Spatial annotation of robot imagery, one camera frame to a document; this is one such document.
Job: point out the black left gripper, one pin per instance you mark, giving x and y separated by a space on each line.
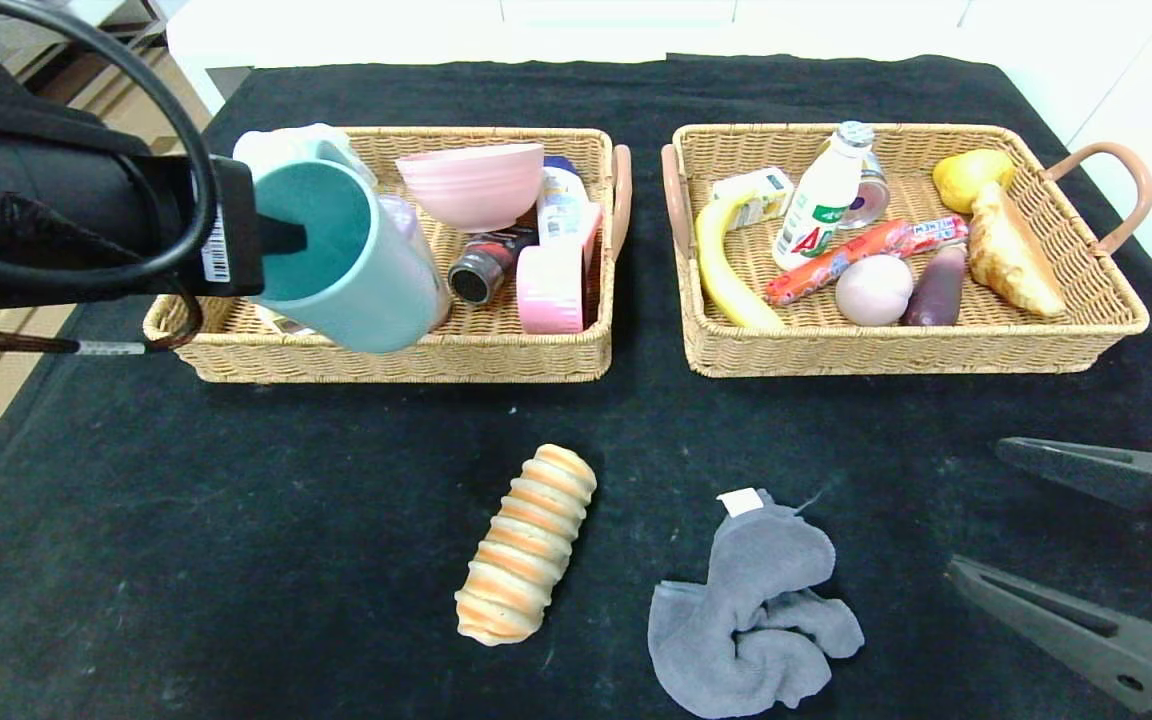
230 228

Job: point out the light blue mug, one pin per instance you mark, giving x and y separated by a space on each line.
386 290

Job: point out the pink saucepan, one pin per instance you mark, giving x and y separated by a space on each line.
548 290

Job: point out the orange sausage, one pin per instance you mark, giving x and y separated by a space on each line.
831 265

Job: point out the white drink bottle green label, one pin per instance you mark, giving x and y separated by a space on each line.
816 215

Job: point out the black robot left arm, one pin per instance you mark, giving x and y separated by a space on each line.
36 200

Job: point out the light blue bath loofah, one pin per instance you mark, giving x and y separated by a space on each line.
286 145

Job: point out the beige canister with purple lid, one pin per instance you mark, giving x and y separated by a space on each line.
398 215

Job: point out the pink ribbed bowl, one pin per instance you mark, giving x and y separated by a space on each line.
471 188

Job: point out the black and red tube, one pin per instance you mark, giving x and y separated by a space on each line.
486 270

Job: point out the white lotion tube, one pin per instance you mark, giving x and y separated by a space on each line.
561 200

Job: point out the grey shelf unit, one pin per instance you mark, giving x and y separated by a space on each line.
46 25

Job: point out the golden croissant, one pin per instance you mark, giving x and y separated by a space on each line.
1011 253

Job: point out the purple eggplant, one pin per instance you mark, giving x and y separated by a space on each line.
934 292

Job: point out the grey towel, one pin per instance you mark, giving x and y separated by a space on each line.
756 600

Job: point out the pink egg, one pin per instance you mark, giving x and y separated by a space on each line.
873 292

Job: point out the pink wrapped candy bar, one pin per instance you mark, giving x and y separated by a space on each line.
931 235

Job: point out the striped bread roll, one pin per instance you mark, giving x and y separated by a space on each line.
526 545

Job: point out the yellow lemon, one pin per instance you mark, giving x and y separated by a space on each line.
966 176

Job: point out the yellow banana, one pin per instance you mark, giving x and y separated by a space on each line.
726 270

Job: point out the gold drink can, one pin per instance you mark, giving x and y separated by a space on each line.
874 195

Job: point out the small white yellow carton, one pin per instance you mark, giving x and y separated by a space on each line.
751 190

